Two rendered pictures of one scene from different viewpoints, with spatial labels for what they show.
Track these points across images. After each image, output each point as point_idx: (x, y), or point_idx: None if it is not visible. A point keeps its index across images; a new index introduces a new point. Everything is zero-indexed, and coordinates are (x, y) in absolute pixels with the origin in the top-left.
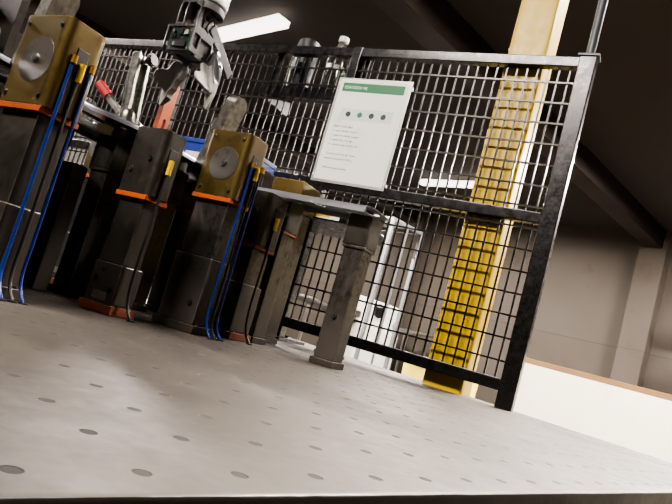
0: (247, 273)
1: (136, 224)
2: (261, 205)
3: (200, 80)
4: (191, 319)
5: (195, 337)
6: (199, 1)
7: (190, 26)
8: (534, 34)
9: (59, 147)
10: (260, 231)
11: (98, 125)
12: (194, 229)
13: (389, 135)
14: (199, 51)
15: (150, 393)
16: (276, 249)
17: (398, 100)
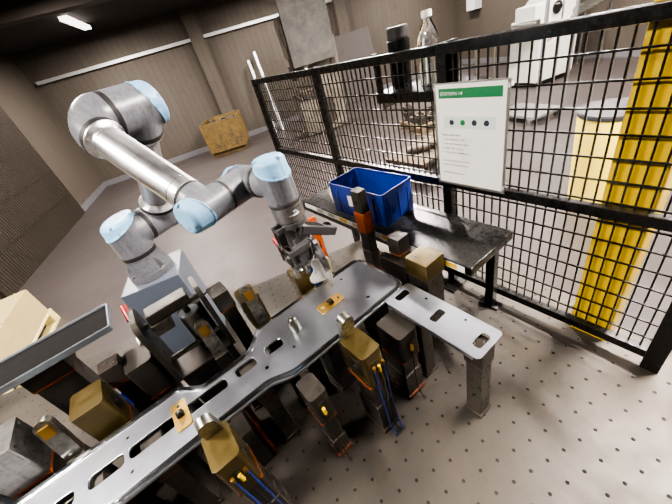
0: (406, 372)
1: (326, 429)
2: (396, 345)
3: (316, 281)
4: (382, 427)
5: (387, 451)
6: (281, 233)
7: (287, 253)
8: None
9: (263, 481)
10: (402, 358)
11: (282, 333)
12: (361, 386)
13: (497, 141)
14: (304, 258)
15: None
16: (421, 338)
17: (498, 102)
